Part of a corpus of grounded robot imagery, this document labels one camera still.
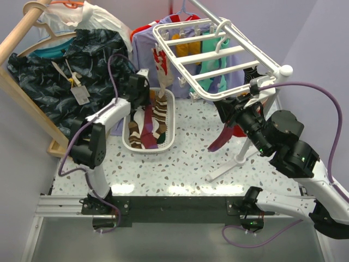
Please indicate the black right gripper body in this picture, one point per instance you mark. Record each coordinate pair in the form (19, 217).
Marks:
(246, 117)

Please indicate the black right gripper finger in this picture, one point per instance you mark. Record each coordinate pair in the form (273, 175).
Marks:
(238, 100)
(224, 109)

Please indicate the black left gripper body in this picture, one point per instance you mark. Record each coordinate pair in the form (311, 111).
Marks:
(144, 96)

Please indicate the maroon purple striped sock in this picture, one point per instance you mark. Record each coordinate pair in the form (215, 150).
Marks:
(222, 139)
(147, 138)

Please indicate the white plastic sock hanger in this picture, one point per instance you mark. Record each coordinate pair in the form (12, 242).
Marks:
(161, 32)

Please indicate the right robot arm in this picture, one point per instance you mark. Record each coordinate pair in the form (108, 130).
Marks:
(278, 137)

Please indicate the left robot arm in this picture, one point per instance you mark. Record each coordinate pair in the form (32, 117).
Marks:
(87, 144)

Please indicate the orange plastic hanger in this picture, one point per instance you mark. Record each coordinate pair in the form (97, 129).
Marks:
(69, 4)

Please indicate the brown striped sock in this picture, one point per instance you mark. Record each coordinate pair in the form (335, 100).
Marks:
(159, 110)

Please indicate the black white striped sock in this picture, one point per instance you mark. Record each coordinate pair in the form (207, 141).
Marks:
(251, 73)

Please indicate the cream red chicken sock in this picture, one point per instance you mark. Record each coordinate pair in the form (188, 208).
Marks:
(164, 72)

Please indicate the mint green patterned sock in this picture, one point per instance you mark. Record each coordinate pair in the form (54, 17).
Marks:
(217, 83)
(206, 46)

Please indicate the lavender shirt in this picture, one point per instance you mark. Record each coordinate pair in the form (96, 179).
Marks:
(144, 42)

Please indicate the white perforated plastic basket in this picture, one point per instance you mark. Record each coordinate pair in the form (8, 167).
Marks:
(170, 133)

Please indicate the paper price tag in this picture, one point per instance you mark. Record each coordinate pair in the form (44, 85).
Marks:
(81, 95)

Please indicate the mustard yellow sock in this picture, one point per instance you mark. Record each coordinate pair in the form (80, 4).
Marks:
(195, 48)
(182, 50)

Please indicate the dark patterned shirt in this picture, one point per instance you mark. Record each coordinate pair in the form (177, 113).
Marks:
(94, 59)

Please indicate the red garment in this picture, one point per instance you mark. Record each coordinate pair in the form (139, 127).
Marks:
(167, 19)

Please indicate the teal shirt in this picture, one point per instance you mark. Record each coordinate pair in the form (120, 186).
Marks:
(52, 52)

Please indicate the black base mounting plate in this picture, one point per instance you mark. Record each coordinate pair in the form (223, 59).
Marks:
(124, 211)

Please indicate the white plastic bag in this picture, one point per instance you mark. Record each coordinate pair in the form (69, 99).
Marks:
(62, 19)

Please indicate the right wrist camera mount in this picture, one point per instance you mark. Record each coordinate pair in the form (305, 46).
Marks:
(260, 90)

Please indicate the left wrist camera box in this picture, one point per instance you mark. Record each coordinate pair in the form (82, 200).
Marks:
(144, 73)

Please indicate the blue wire hanger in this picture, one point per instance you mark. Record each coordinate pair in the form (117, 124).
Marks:
(182, 15)

